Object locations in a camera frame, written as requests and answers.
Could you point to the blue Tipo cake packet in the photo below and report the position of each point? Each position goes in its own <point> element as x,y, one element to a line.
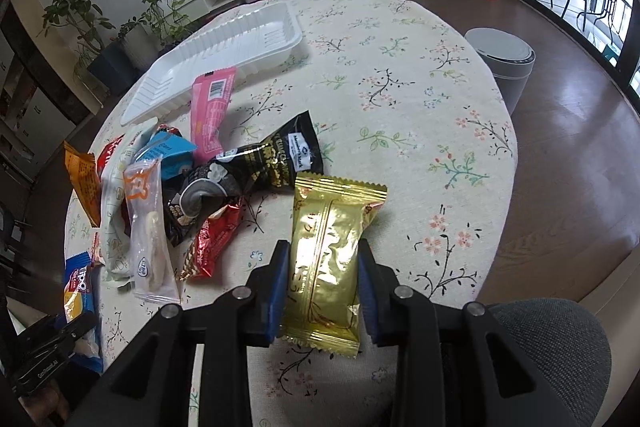
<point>78,298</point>

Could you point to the white round trash bin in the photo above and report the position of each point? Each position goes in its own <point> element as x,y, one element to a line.
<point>510,59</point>

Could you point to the tall plant in blue pot left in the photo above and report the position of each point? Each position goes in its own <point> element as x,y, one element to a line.
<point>97,57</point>

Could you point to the red star-pattern candy packet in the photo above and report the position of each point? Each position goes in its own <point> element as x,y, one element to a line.
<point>216,232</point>

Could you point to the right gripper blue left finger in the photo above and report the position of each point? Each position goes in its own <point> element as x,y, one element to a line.
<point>268,285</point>

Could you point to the gold foil snack packet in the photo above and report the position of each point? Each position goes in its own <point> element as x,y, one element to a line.
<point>329,216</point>

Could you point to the orange snack bar packet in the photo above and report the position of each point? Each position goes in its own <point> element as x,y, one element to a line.
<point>81,168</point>

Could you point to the grey upholstered chair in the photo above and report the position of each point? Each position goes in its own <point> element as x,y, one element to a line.
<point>568,345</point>

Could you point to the trailing pothos plant left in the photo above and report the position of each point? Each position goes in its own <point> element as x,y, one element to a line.
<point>167,21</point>

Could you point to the white cabinet shelving unit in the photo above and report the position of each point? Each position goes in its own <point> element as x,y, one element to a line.
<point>36,104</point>

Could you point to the black popcorn snack packet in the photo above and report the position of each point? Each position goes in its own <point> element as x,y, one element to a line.
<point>273,162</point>

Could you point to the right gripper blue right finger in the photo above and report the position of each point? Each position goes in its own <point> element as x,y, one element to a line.
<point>375,286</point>

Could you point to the small red floral candy packet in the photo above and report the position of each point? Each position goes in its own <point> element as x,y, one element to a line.
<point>95,250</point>

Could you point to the clear orange-cat candy packet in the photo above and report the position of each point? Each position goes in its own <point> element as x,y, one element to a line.
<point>151,268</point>

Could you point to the plant in white ribbed pot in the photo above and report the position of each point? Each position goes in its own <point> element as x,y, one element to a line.
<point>139,45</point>

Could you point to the floral white tablecloth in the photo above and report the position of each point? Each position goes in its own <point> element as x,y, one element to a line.
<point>397,97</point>

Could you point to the pink snack bar packet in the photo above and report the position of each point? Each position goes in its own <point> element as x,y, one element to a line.
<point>211,93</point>

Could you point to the pale green long snack packet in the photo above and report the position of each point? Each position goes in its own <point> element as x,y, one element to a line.
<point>114,241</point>

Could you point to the white plastic tray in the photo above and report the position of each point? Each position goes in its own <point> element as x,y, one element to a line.
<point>258,40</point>

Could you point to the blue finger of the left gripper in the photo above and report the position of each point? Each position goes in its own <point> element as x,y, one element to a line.
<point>44,347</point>

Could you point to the light blue snack packet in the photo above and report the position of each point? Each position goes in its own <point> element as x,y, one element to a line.
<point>174,152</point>

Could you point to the red Mylikes chocolate packet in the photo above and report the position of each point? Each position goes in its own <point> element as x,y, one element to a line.
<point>110,147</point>

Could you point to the person's left hand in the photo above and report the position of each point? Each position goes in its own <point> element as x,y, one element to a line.
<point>47,407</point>

